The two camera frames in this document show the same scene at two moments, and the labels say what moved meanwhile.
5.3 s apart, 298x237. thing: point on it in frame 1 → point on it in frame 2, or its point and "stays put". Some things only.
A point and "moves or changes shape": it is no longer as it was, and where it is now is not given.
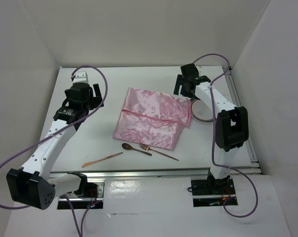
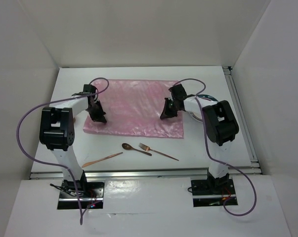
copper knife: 88,164 stays put
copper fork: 148,148 stays put
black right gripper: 178,83 → 167,113
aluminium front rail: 193,174 stays put
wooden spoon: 128,146 stays put
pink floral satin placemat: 153,118 moves or changes shape
